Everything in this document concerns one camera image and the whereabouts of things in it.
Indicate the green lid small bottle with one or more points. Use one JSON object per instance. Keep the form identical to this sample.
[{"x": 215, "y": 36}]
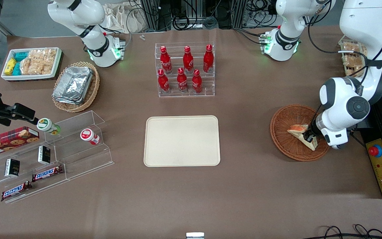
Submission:
[{"x": 46, "y": 125}]

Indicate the clear acrylic bottle rack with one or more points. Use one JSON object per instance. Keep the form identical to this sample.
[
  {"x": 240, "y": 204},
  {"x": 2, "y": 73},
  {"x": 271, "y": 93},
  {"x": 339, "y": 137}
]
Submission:
[{"x": 211, "y": 89}]

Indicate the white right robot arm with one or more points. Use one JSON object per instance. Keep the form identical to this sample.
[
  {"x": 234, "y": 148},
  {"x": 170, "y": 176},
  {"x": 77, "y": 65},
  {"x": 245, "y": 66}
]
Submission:
[{"x": 78, "y": 13}]

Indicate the clear rice cracker bag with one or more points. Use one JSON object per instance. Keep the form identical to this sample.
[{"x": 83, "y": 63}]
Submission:
[
  {"x": 43, "y": 59},
  {"x": 25, "y": 66}
]

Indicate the red cola bottle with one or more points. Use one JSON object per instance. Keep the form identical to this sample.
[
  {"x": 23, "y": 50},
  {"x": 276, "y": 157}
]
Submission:
[
  {"x": 196, "y": 82},
  {"x": 208, "y": 59},
  {"x": 163, "y": 82},
  {"x": 182, "y": 81},
  {"x": 187, "y": 61},
  {"x": 165, "y": 61}
]

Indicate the teal snack pack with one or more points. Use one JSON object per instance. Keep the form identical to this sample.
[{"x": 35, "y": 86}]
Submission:
[
  {"x": 21, "y": 55},
  {"x": 16, "y": 69}
]

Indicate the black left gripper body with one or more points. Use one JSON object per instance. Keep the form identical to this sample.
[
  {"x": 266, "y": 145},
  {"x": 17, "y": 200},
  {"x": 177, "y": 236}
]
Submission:
[{"x": 315, "y": 129}]

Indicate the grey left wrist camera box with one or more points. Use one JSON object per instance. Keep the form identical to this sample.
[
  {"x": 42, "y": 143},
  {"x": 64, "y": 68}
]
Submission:
[{"x": 335, "y": 139}]

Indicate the beige plastic tray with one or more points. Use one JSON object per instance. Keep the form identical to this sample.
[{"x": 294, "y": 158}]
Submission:
[{"x": 181, "y": 141}]

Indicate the red tartan cookie box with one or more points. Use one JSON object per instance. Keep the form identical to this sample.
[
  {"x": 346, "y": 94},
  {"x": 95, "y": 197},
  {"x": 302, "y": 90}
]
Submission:
[{"x": 8, "y": 141}]

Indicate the small black white box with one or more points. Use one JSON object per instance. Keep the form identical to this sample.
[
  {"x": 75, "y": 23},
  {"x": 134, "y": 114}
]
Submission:
[
  {"x": 12, "y": 167},
  {"x": 44, "y": 155}
]

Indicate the aluminium frame post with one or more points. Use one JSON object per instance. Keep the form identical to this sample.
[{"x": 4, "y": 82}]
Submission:
[
  {"x": 151, "y": 15},
  {"x": 242, "y": 13}
]

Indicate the beige crumpled bag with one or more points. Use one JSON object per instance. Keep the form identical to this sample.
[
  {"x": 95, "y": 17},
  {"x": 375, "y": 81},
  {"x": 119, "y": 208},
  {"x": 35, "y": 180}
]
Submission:
[{"x": 121, "y": 16}]

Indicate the silver foil container stack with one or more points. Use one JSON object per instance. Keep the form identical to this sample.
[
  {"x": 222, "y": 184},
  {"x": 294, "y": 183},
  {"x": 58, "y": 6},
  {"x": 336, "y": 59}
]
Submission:
[{"x": 73, "y": 84}]

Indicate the silver metal bracket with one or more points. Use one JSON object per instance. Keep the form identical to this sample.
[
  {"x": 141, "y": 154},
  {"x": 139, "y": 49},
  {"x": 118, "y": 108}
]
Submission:
[{"x": 195, "y": 235}]

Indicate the yellow snack pack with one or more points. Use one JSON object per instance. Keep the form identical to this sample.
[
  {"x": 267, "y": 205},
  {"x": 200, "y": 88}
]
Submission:
[{"x": 10, "y": 66}]

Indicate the red lid small bottle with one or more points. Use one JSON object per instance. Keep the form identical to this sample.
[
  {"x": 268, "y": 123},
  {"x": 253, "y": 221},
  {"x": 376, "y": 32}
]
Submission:
[{"x": 89, "y": 135}]

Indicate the brown round wicker basket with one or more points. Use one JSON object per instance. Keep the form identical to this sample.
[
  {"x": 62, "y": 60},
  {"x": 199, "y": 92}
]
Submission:
[{"x": 284, "y": 142}]

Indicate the white rectangular snack tray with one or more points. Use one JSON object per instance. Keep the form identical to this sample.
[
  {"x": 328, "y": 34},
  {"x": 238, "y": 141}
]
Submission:
[{"x": 57, "y": 63}]

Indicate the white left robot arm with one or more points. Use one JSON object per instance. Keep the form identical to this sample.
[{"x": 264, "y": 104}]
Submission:
[{"x": 360, "y": 20}]

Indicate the light oval wicker basket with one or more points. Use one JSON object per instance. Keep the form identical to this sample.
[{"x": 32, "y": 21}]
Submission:
[{"x": 92, "y": 94}]

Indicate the triangle sandwich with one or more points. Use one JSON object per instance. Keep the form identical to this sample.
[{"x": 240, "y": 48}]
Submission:
[{"x": 296, "y": 132}]

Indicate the snickers chocolate bar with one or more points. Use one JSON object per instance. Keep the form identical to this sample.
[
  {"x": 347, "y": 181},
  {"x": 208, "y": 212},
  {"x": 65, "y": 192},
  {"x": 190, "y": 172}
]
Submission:
[
  {"x": 16, "y": 190},
  {"x": 46, "y": 173}
]

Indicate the clear acrylic step shelf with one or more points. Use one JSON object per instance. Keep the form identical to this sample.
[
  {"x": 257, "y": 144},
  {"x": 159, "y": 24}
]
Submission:
[
  {"x": 28, "y": 172},
  {"x": 88, "y": 156}
]

